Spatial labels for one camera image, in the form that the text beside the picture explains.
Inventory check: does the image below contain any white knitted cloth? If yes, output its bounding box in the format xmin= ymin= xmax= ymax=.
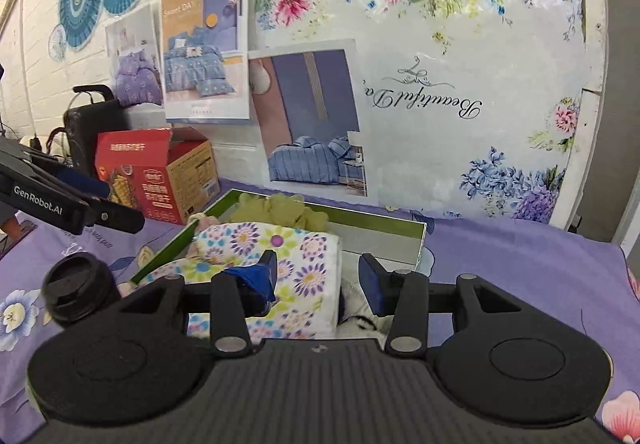
xmin=335 ymin=278 xmax=394 ymax=348

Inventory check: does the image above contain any floral patterned oven mitt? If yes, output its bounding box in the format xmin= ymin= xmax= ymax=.
xmin=140 ymin=222 xmax=342 ymax=344

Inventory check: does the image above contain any beige knitted plush toy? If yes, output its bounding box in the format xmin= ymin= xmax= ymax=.
xmin=186 ymin=213 xmax=224 ymax=263

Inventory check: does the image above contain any red cardboard snack box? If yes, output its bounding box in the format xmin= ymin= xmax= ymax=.
xmin=94 ymin=126 xmax=220 ymax=225

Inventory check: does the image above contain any green open box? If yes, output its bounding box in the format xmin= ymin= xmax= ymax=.
xmin=130 ymin=187 xmax=435 ymax=283

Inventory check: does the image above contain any black coffee cup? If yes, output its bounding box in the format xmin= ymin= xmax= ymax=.
xmin=41 ymin=252 xmax=122 ymax=328

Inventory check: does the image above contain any olive green fluffy loofah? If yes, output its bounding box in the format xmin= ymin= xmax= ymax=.
xmin=231 ymin=193 xmax=329 ymax=233

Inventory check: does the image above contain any bedding poster on wall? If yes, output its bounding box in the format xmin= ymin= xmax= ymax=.
xmin=248 ymin=40 xmax=368 ymax=201

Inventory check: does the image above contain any black portable speaker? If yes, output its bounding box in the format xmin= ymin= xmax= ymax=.
xmin=63 ymin=84 xmax=128 ymax=179

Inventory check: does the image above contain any purple floral tablecloth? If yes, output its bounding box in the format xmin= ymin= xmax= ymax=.
xmin=1 ymin=207 xmax=639 ymax=443

